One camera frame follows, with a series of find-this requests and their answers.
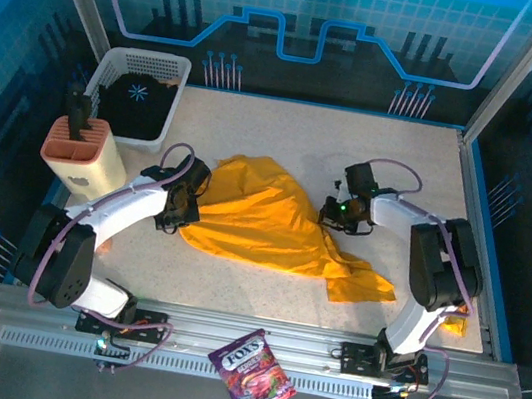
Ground yellow t-shirt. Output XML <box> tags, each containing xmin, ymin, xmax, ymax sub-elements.
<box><xmin>171</xmin><ymin>144</ymin><xmax>416</xmax><ymax>313</ymax></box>

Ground cream knife block, orange top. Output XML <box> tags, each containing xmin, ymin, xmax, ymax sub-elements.
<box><xmin>32</xmin><ymin>109</ymin><xmax>136</xmax><ymax>211</ymax></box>

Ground black t-shirt with blue print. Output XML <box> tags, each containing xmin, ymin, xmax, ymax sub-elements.
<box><xmin>91</xmin><ymin>67</ymin><xmax>181</xmax><ymax>146</ymax></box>

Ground tan cloth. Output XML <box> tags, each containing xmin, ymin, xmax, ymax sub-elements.
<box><xmin>160</xmin><ymin>75</ymin><xmax>186</xmax><ymax>94</ymax></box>

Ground yellow snack packet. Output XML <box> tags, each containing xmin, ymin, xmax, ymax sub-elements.
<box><xmin>435</xmin><ymin>297</ymin><xmax>474</xmax><ymax>340</ymax></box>

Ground white plastic basket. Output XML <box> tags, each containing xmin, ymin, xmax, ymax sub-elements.
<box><xmin>76</xmin><ymin>40</ymin><xmax>194</xmax><ymax>159</ymax></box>

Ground purple candy bag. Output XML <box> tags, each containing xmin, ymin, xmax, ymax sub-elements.
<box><xmin>200</xmin><ymin>321</ymin><xmax>306</xmax><ymax>399</ymax></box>

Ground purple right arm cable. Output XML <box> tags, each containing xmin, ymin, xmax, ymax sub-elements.
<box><xmin>330</xmin><ymin>155</ymin><xmax>496</xmax><ymax>399</ymax></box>

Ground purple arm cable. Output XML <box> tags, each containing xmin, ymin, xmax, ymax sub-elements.
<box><xmin>16</xmin><ymin>122</ymin><xmax>203</xmax><ymax>383</ymax></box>
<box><xmin>330</xmin><ymin>155</ymin><xmax>496</xmax><ymax>399</ymax></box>

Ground aluminium frame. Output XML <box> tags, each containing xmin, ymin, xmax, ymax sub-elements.
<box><xmin>0</xmin><ymin>274</ymin><xmax>532</xmax><ymax>399</ymax></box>

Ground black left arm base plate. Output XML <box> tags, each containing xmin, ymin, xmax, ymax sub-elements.
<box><xmin>74</xmin><ymin>299</ymin><xmax>171</xmax><ymax>346</ymax></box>

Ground black knife handle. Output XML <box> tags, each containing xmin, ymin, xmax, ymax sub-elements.
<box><xmin>57</xmin><ymin>80</ymin><xmax>103</xmax><ymax>146</ymax></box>

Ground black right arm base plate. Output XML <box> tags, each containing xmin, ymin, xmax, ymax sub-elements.
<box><xmin>337</xmin><ymin>340</ymin><xmax>433</xmax><ymax>388</ymax></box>

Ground slotted aluminium rail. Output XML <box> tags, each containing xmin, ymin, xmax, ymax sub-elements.
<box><xmin>0</xmin><ymin>323</ymin><xmax>383</xmax><ymax>399</ymax></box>

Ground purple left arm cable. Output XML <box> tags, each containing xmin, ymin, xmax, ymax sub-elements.
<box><xmin>16</xmin><ymin>122</ymin><xmax>203</xmax><ymax>383</ymax></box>

